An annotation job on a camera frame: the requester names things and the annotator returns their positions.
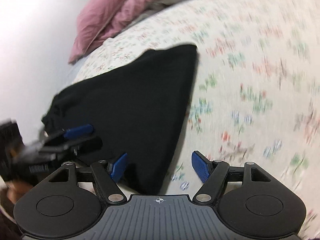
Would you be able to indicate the black pants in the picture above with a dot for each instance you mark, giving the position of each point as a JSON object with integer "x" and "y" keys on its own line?
{"x": 137, "y": 109}

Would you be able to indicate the pink duvet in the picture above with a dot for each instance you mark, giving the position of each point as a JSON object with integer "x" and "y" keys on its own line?
{"x": 101, "y": 19}

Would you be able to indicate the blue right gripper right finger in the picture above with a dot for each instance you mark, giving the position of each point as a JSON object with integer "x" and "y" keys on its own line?
{"x": 201, "y": 165}

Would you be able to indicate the person left hand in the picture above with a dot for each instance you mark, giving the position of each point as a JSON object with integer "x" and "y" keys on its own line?
{"x": 16, "y": 189}

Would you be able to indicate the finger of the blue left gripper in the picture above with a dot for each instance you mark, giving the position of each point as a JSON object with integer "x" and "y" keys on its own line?
{"x": 77, "y": 132}

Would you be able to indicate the floral bed sheet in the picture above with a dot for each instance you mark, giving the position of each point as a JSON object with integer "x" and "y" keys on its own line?
{"x": 256, "y": 92}

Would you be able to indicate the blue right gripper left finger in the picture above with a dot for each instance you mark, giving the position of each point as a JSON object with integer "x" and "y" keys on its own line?
{"x": 117, "y": 166}

